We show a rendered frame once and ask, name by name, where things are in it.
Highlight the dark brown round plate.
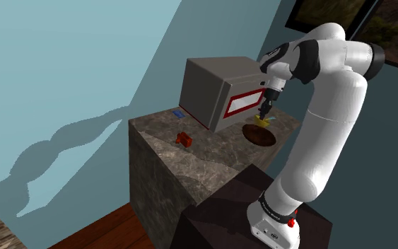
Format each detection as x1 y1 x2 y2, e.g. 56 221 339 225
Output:
242 124 277 147

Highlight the yellow cup with blue handle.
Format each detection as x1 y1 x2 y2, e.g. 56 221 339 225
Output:
254 115 277 129

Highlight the dark framed wall picture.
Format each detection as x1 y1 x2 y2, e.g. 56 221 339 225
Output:
284 0 398 75

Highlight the grey microwave with red trim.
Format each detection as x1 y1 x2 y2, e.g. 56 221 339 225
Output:
178 56 272 134

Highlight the small red block toy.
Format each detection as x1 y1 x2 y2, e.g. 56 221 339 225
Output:
175 132 193 149

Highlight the marble stone counter block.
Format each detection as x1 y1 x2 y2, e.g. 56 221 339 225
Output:
128 105 302 249

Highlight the dark robot stand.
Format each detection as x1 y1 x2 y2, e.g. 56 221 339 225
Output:
169 163 333 249

